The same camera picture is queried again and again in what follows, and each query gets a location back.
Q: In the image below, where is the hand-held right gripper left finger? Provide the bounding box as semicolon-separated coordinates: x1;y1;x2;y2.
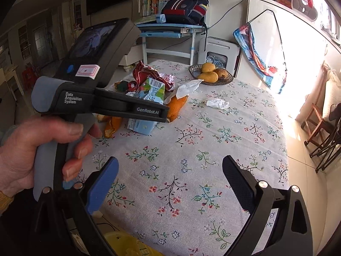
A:
32;157;119;256

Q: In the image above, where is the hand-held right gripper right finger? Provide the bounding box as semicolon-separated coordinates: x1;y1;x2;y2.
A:
222;155;313;256

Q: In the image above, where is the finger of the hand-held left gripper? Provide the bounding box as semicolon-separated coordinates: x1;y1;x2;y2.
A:
93;88;170;123

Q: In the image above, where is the light blue packet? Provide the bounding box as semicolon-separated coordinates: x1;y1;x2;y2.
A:
127;118;158;135

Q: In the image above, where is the green white milk carton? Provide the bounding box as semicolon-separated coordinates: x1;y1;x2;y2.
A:
133;77;166;105

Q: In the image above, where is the dark green wrapper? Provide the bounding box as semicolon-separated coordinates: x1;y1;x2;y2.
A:
114;81;129;93

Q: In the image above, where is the white red printed wrapper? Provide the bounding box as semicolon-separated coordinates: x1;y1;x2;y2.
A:
158;73;175;90

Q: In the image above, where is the red snack wrapper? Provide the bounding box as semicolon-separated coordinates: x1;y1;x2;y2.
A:
132;61;167;92

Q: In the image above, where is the yellow plastic bin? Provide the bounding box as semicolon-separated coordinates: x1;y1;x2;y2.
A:
103;231;168;256

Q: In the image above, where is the person's left hand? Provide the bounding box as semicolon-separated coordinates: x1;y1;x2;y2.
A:
0;115;103;198

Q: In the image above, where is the white television cabinet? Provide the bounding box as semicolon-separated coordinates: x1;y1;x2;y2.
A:
118;44;146;68

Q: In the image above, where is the flat white tissue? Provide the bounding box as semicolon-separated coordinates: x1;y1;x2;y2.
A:
175;79;203;98

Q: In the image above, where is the floral tablecloth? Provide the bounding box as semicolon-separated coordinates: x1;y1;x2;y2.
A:
61;59;290;256

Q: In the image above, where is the row of books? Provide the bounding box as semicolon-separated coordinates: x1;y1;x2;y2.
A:
137;0;171;17

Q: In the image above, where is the blue study desk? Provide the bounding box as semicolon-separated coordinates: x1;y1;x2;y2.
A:
135;21;208;66

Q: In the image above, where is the crumpled white tissue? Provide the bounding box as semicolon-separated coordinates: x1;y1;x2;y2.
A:
206;98;230;110

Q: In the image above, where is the red plastic stool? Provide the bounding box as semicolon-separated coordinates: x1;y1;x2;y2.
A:
21;67;37;90

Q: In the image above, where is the brownish mango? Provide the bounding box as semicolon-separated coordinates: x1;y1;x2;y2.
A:
213;68;229;81

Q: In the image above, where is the navy red backpack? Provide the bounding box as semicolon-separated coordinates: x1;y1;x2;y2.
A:
161;0;210;26

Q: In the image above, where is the black folding chair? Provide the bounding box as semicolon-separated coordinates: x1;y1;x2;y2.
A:
309;123;341;174

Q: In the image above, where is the white floor appliance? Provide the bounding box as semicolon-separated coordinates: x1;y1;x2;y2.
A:
198;36;241;78

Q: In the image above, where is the wooden chair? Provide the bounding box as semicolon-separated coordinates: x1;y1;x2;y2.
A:
301;64;341;147

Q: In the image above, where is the printed blanket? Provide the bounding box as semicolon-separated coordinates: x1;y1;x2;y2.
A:
233;23;289;94

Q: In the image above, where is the white cushion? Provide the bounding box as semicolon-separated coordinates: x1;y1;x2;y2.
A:
322;69;341;121

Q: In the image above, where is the dark wire fruit basket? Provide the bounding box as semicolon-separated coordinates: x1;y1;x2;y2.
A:
189;64;234;85

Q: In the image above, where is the black wall cable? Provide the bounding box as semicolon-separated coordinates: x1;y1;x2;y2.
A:
206;0;248;29

